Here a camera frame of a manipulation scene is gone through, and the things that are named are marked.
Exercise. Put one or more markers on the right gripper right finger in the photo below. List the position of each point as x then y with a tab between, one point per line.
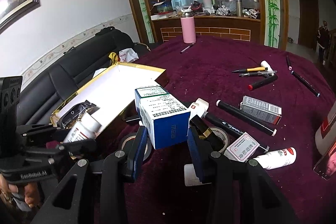
245	193

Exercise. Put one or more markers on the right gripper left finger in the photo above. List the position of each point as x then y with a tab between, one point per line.
72	201

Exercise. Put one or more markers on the white red-bordered plaster box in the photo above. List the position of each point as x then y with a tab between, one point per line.
242	148

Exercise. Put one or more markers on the black tape roll red core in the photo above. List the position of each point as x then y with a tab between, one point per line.
128	142

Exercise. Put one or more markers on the black gold perfume box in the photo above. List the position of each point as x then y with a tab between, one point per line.
204	131

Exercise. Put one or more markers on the blue white medicine box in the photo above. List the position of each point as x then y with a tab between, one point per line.
165	117

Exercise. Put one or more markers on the person's left hand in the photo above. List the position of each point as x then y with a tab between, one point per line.
23	198

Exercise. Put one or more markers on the black leather sofa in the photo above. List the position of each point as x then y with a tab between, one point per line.
70	72

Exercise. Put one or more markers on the black art marker printed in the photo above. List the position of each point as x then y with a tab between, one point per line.
231	130

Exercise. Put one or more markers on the smartphone showing face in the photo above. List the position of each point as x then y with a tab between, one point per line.
325	167

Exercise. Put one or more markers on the black marker white caps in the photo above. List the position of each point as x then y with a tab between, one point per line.
260	125

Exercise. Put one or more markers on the grey silver carton box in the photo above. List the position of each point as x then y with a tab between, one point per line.
261	110

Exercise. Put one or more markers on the large white jug red cap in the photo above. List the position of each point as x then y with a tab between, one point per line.
325	135

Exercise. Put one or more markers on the gold-edged white storage box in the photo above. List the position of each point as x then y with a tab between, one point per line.
112	91

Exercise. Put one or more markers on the open white small carton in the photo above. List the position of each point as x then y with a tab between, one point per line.
198	108

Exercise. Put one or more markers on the black marker red cap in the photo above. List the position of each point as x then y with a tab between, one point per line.
262	83

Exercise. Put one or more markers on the long thin black pen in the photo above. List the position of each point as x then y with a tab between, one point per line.
305	83

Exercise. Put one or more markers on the grey clear pen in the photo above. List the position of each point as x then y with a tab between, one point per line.
259	73

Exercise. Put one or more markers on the yellow black pen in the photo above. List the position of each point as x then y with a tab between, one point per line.
247	70

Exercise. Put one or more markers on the white plastic bag red print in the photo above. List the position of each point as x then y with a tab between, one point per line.
128	55

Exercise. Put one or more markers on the white small tube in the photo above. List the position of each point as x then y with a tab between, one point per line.
266	65

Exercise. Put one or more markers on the short black pink pen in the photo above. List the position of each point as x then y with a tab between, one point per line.
288	63

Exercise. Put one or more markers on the small pen near thermos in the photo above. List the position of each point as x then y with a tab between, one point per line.
188	47

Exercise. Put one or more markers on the person in dark clothes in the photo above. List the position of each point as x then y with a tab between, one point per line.
323	41

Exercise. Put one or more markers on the pink thermos bottle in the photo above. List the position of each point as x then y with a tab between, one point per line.
188	26

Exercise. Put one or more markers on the steel flask on counter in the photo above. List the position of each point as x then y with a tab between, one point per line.
239	8

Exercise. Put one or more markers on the white tumbler green handle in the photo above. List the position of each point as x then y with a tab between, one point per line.
208	5

